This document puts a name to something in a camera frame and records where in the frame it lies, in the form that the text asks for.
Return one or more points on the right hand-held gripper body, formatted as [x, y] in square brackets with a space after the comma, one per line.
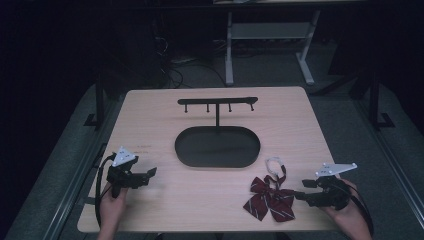
[331, 191]

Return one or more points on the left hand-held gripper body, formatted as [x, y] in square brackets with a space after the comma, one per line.
[124, 176]

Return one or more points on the dark red striped bow tie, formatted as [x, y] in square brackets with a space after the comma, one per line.
[270, 198]

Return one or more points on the black hook stand with tray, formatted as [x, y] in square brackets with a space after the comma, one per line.
[217, 146]

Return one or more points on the person's right hand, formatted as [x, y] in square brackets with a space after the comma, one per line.
[350, 220]

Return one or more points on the person's left hand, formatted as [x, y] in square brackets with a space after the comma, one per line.
[111, 208]

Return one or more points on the black metal stand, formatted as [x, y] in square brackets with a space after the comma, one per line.
[99, 106]
[375, 103]

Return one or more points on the white metal desk frame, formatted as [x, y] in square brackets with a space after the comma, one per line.
[266, 31]

